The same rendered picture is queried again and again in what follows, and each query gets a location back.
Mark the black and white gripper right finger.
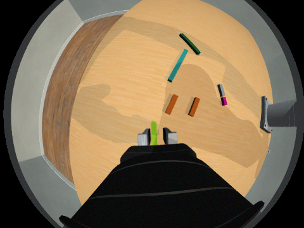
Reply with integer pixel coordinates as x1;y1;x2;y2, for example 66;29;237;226
163;127;177;144

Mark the orange rod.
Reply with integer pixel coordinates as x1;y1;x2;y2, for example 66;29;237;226
165;94;178;115
188;97;200;117

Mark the dark green rod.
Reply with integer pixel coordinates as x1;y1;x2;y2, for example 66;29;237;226
179;33;200;55

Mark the lime green rod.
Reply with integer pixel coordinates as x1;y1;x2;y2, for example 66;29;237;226
151;122;158;145

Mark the dark grey rod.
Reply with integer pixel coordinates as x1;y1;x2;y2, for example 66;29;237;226
217;84;225;97

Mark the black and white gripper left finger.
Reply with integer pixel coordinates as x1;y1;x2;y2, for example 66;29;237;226
137;129;151;146

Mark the turquoise rod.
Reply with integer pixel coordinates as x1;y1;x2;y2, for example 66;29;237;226
168;49;188;82

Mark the short magenta rod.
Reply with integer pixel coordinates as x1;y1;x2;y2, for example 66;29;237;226
221;97;227;106

